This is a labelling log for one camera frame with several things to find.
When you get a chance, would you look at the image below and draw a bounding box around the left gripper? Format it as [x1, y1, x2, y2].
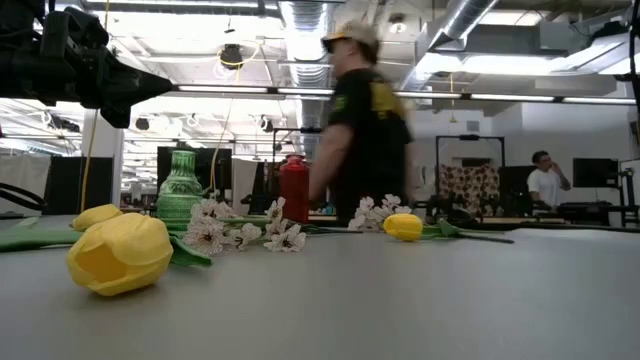
[39, 5, 174, 130]

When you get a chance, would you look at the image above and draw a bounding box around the yellow artificial tulip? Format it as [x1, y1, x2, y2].
[383, 213, 469, 243]
[66, 212, 215, 297]
[0, 203, 125, 253]

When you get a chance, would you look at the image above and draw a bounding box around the white artificial flower bunch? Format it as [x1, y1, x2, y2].
[164, 196, 365, 256]
[347, 193, 516, 245]

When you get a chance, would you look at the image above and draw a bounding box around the green glass vase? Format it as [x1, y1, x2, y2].
[155, 149, 206, 221]

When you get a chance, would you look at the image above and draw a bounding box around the red vase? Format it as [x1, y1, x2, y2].
[278, 154, 311, 225]

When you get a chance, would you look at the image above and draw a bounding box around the long white light bar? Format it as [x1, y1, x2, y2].
[172, 83, 639, 105]

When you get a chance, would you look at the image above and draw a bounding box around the black display screen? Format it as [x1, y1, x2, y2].
[156, 145, 234, 194]

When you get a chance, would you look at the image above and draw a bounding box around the black partition panel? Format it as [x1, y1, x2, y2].
[43, 156, 115, 216]

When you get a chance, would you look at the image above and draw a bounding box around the white curtain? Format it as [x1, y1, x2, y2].
[0, 153, 51, 217]

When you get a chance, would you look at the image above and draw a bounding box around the walking person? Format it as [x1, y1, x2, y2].
[307, 19, 416, 226]

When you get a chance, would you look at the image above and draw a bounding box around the grey table mat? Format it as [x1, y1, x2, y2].
[0, 214, 640, 360]

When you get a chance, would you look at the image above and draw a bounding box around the floral patterned panel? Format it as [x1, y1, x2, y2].
[438, 163, 501, 211]

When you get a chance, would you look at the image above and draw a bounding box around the black upright panel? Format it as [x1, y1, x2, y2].
[499, 164, 544, 216]

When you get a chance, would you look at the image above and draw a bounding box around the person in white shirt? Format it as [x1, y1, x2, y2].
[525, 149, 573, 210]

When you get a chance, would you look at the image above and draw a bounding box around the black desk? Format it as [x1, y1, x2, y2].
[557, 199, 640, 226]

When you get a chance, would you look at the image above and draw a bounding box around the yellow extension cord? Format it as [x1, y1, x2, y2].
[79, 0, 111, 214]

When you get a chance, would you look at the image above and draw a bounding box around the black ceiling cord reel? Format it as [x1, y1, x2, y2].
[218, 43, 245, 71]

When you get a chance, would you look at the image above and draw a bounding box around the yellow cord with plug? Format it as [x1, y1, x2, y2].
[208, 44, 261, 194]

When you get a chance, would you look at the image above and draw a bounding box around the thick black cable loop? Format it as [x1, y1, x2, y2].
[0, 182, 49, 212]

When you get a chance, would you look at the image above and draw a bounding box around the black wall monitor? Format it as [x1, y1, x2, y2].
[572, 157, 620, 189]

